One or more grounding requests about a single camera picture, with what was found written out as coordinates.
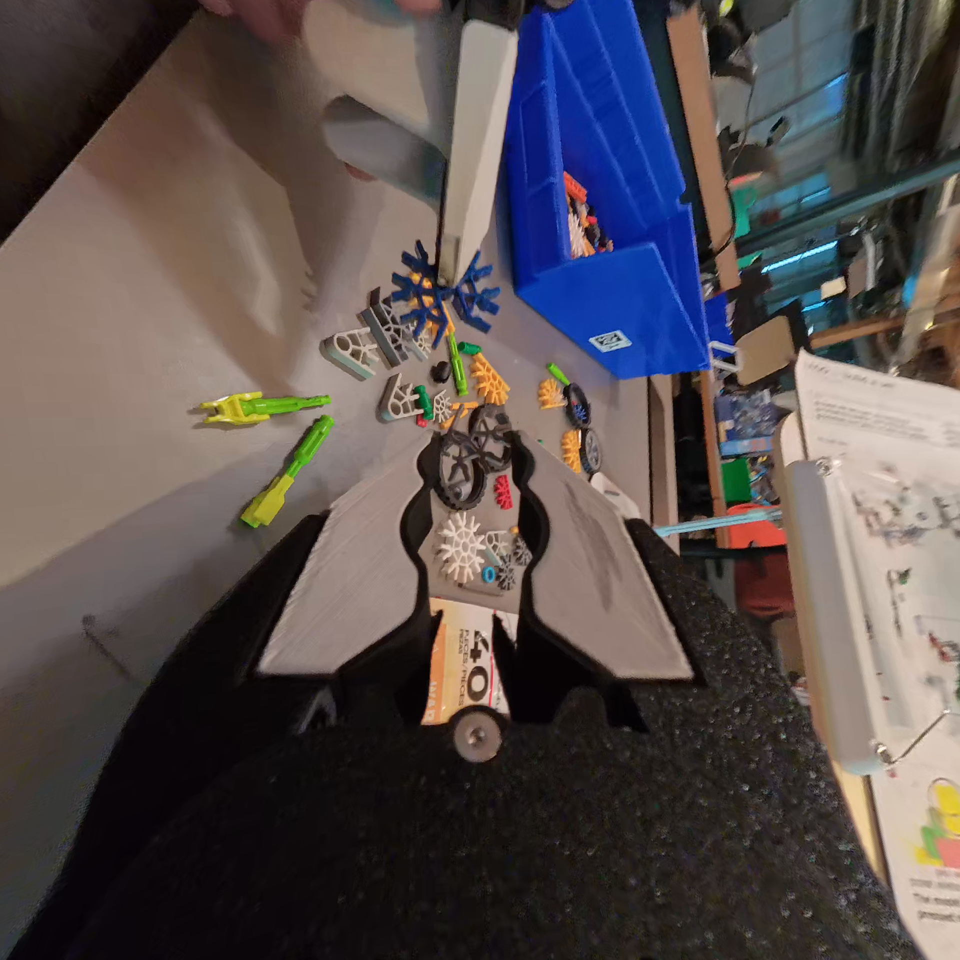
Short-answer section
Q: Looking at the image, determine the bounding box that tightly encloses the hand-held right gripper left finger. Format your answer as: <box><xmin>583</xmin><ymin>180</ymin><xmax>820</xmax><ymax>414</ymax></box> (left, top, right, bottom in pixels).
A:
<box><xmin>256</xmin><ymin>435</ymin><xmax>444</xmax><ymax>725</ymax></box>

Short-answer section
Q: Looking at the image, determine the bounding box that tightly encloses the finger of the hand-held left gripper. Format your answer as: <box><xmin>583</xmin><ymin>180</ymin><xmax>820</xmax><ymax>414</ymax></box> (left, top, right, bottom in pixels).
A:
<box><xmin>322</xmin><ymin>21</ymin><xmax>520</xmax><ymax>280</ymax></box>

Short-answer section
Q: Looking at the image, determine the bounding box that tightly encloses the white snowflake connector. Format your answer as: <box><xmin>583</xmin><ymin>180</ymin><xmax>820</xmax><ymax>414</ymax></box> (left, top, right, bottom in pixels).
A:
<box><xmin>435</xmin><ymin>512</ymin><xmax>487</xmax><ymax>582</ymax></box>

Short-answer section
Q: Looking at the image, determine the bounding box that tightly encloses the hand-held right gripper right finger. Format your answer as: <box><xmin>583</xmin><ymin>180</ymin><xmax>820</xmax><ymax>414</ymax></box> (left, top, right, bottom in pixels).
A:
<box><xmin>508</xmin><ymin>435</ymin><xmax>695</xmax><ymax>723</ymax></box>

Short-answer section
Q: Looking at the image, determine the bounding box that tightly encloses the person's left hand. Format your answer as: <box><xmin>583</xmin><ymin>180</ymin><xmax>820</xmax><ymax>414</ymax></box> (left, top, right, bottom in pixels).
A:
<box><xmin>198</xmin><ymin>0</ymin><xmax>444</xmax><ymax>42</ymax></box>

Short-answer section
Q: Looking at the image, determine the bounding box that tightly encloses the printed construction toy bag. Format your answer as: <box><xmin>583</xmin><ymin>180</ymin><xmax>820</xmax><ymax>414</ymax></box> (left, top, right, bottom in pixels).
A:
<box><xmin>423</xmin><ymin>596</ymin><xmax>519</xmax><ymax>725</ymax></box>

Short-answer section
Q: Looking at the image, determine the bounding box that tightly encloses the blue snowflake connector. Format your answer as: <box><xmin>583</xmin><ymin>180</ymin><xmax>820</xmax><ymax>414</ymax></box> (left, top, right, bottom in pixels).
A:
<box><xmin>390</xmin><ymin>240</ymin><xmax>501</xmax><ymax>336</ymax></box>

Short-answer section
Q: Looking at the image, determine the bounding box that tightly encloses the blue bin with square label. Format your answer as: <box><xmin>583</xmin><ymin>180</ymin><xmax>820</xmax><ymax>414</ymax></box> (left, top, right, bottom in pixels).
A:
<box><xmin>501</xmin><ymin>0</ymin><xmax>712</xmax><ymax>380</ymax></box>

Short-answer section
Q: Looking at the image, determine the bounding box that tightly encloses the instruction sheet board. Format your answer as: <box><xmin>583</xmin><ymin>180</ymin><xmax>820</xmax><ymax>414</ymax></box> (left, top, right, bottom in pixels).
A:
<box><xmin>780</xmin><ymin>348</ymin><xmax>960</xmax><ymax>960</ymax></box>

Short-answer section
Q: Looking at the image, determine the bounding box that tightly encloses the pile of toy parts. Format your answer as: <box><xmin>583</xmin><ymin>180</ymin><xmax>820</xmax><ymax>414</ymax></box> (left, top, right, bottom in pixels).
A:
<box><xmin>562</xmin><ymin>171</ymin><xmax>612</xmax><ymax>260</ymax></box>

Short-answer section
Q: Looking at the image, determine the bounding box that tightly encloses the dark grey connector with strip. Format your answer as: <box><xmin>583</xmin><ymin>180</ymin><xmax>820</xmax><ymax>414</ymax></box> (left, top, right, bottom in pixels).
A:
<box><xmin>360</xmin><ymin>288</ymin><xmax>432</xmax><ymax>369</ymax></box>

